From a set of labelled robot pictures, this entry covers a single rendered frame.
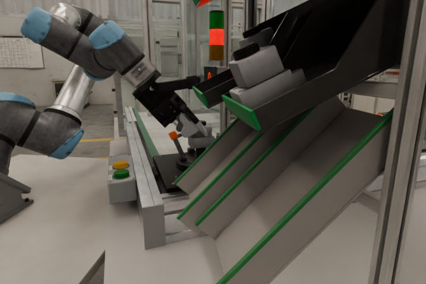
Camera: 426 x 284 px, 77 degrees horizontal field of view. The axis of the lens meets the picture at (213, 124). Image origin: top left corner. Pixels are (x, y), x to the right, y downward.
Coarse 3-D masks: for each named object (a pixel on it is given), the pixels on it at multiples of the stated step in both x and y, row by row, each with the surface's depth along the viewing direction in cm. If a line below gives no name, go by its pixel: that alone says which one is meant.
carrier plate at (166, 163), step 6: (156, 156) 83; (162, 156) 83; (168, 156) 83; (174, 156) 83; (156, 162) 78; (162, 162) 78; (168, 162) 78; (174, 162) 78; (156, 168) 78; (162, 168) 74; (168, 168) 74; (174, 168) 74; (162, 174) 70; (168, 174) 70; (174, 174) 70; (180, 174) 70; (162, 180) 67; (168, 180) 66; (174, 180) 66; (168, 186) 63; (174, 186) 63; (168, 192) 62
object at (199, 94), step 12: (312, 0) 38; (324, 0) 38; (288, 12) 38; (300, 12) 38; (264, 24) 50; (276, 24) 50; (288, 24) 38; (300, 24) 38; (276, 36) 38; (288, 36) 39; (276, 48) 39; (288, 48) 39; (228, 72) 51; (204, 84) 51; (216, 84) 51; (228, 84) 39; (204, 96) 38; (216, 96) 39
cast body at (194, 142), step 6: (204, 120) 75; (204, 126) 73; (210, 126) 73; (198, 132) 72; (210, 132) 73; (192, 138) 72; (198, 138) 73; (204, 138) 73; (210, 138) 74; (192, 144) 72; (198, 144) 73; (204, 144) 73; (210, 144) 74
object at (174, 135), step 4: (172, 132) 71; (176, 132) 72; (172, 136) 71; (176, 136) 72; (180, 136) 72; (176, 140) 72; (176, 144) 72; (180, 148) 73; (180, 152) 73; (180, 156) 75; (184, 156) 74
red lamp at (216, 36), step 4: (212, 32) 88; (216, 32) 87; (220, 32) 88; (212, 36) 88; (216, 36) 88; (220, 36) 88; (212, 40) 88; (216, 40) 88; (220, 40) 88; (212, 44) 89; (216, 44) 89; (220, 44) 89
